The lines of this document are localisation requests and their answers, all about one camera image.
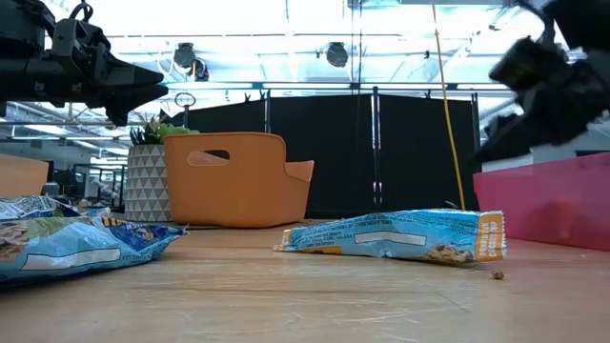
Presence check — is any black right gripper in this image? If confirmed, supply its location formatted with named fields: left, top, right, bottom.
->
left=471, top=61, right=610, bottom=166

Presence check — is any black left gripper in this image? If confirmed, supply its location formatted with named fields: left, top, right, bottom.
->
left=30, top=51, right=170, bottom=128

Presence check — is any orange basket with handle holes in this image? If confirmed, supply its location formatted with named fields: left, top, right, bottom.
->
left=163, top=131, right=315, bottom=229

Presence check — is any blue granola bar orange end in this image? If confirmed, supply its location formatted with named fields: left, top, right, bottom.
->
left=273, top=209, right=507, bottom=266

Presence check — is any black ceiling fixture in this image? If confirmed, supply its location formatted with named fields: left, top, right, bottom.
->
left=325, top=41, right=350, bottom=69
left=172, top=41, right=211, bottom=83

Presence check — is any translucent pink shallow bin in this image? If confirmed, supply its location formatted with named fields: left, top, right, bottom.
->
left=472, top=151, right=610, bottom=252

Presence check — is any succulent in triangle-patterned pot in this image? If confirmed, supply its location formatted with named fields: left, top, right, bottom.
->
left=124, top=111, right=201, bottom=223

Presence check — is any black partition screen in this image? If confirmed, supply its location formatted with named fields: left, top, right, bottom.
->
left=166, top=90, right=482, bottom=220

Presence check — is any blue snack bags left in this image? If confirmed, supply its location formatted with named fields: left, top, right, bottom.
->
left=0, top=216, right=188, bottom=287

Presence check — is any black loop handle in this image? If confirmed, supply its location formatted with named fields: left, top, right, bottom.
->
left=173, top=91, right=197, bottom=128

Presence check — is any yellow cable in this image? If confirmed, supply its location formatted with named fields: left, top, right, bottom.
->
left=430, top=0, right=467, bottom=212

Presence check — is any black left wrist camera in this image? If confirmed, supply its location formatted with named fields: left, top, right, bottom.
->
left=50, top=1, right=112, bottom=61

